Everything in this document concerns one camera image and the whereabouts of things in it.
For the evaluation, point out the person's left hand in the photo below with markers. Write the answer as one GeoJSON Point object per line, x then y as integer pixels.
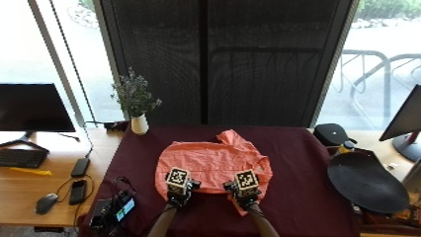
{"type": "Point", "coordinates": [178, 198]}

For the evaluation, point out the person's right hand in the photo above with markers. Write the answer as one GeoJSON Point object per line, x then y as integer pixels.
{"type": "Point", "coordinates": [249, 199]}

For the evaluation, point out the salmon pink shirt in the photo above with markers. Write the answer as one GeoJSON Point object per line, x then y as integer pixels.
{"type": "Point", "coordinates": [211, 161]}

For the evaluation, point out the white marker cube right glove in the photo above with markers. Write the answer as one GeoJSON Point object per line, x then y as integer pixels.
{"type": "Point", "coordinates": [247, 182]}

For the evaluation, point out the white marker cube glove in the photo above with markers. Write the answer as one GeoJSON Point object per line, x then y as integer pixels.
{"type": "Point", "coordinates": [247, 182]}
{"type": "Point", "coordinates": [178, 179]}

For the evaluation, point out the white marker cube left glove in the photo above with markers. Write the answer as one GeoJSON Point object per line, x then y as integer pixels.
{"type": "Point", "coordinates": [178, 179]}

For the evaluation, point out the dark maroon tablecloth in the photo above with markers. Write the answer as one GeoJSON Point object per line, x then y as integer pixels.
{"type": "Point", "coordinates": [303, 184]}

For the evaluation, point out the black device with lit screen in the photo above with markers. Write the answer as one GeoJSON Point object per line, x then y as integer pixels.
{"type": "Point", "coordinates": [113, 210]}

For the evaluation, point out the white vase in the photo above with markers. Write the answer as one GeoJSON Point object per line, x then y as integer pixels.
{"type": "Point", "coordinates": [139, 124]}

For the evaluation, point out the black power bank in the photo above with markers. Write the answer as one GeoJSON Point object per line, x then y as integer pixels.
{"type": "Point", "coordinates": [81, 167]}

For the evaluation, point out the black phone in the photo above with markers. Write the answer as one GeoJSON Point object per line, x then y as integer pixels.
{"type": "Point", "coordinates": [78, 192]}

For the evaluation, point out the black zip case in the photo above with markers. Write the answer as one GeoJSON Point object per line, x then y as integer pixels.
{"type": "Point", "coordinates": [332, 134]}

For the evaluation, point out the bunch of small purple flowers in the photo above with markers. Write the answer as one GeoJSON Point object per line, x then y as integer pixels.
{"type": "Point", "coordinates": [134, 94]}

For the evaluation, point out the black round chair seat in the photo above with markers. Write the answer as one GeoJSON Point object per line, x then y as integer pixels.
{"type": "Point", "coordinates": [367, 181]}

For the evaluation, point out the black computer mouse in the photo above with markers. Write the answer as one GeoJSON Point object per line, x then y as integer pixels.
{"type": "Point", "coordinates": [47, 203]}

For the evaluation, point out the dark mesh window screen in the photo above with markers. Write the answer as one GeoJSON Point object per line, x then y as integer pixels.
{"type": "Point", "coordinates": [259, 65]}

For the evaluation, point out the small white object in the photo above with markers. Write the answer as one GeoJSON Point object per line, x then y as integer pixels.
{"type": "Point", "coordinates": [392, 165]}

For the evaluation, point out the yellow flat strip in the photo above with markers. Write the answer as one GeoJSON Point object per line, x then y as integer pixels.
{"type": "Point", "coordinates": [31, 171]}

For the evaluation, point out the black keyboard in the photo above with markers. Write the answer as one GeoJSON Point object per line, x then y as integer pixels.
{"type": "Point", "coordinates": [21, 158]}

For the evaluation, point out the black monitor with V stand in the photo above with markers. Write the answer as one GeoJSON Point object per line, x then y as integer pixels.
{"type": "Point", "coordinates": [31, 107]}

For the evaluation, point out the black monitor with round stand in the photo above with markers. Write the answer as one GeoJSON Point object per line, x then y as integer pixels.
{"type": "Point", "coordinates": [406, 121]}

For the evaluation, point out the grey metal bike rack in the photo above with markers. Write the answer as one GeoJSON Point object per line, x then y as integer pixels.
{"type": "Point", "coordinates": [372, 74]}
{"type": "Point", "coordinates": [386, 85]}

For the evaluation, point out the grey window frame post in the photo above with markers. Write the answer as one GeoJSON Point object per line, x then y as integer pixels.
{"type": "Point", "coordinates": [59, 62]}

